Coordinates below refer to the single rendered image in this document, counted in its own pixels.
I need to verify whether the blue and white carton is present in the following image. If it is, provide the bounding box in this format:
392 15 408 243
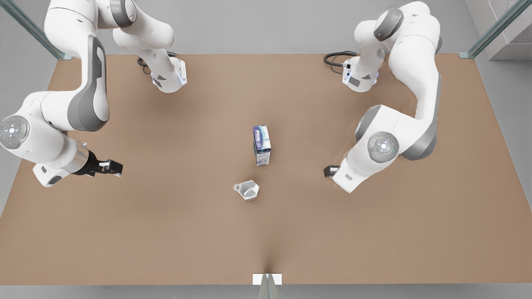
253 125 272 167

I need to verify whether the clear measuring cup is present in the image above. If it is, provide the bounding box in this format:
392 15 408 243
233 180 260 201

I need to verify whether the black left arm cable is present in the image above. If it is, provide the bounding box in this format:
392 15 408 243
324 51 359 75

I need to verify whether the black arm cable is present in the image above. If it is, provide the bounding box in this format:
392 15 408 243
137 51 178 76
324 51 359 75

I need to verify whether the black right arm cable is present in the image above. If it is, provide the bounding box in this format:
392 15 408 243
137 51 178 76

